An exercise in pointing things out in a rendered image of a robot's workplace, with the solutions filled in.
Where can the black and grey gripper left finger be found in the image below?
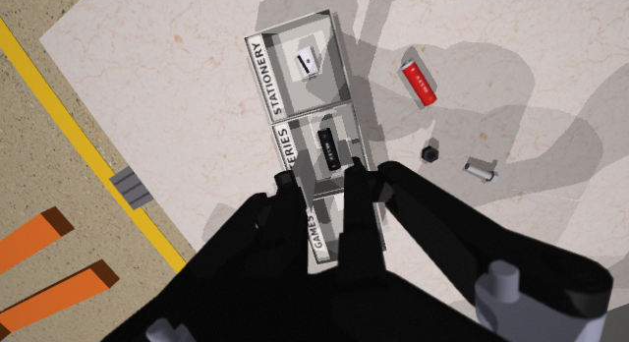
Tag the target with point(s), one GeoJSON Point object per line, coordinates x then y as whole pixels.
{"type": "Point", "coordinates": [201, 293]}

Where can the black aa battery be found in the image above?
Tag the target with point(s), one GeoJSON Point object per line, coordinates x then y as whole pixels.
{"type": "Point", "coordinates": [329, 150]}

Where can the black hex nut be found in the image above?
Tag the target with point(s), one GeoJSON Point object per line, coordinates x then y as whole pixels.
{"type": "Point", "coordinates": [430, 154]}

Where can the red aa battery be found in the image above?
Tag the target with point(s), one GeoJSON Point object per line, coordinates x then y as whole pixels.
{"type": "Point", "coordinates": [418, 82]}

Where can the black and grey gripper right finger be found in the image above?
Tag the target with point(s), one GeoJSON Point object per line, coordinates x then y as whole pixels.
{"type": "Point", "coordinates": [523, 289]}

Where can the grey metal bolt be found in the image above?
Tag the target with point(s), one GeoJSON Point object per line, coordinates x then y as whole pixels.
{"type": "Point", "coordinates": [490, 176]}

